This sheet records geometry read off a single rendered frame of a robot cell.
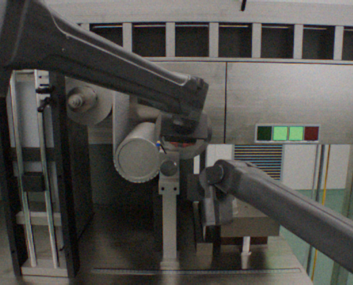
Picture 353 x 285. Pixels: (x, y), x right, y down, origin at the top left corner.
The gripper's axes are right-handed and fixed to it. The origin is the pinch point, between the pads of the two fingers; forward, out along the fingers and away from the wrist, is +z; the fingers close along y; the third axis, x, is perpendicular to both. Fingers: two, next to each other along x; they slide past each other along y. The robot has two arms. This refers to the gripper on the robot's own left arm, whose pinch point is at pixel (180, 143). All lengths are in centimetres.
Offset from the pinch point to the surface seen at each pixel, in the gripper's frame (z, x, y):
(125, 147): 6.2, 0.8, -13.8
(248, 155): 241, 126, 99
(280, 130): 26, 23, 38
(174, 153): 2.3, -1.5, -1.0
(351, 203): 58, 8, 85
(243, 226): 13.5, -16.0, 19.0
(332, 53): 7, 47, 55
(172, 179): 5.7, -7.2, -1.1
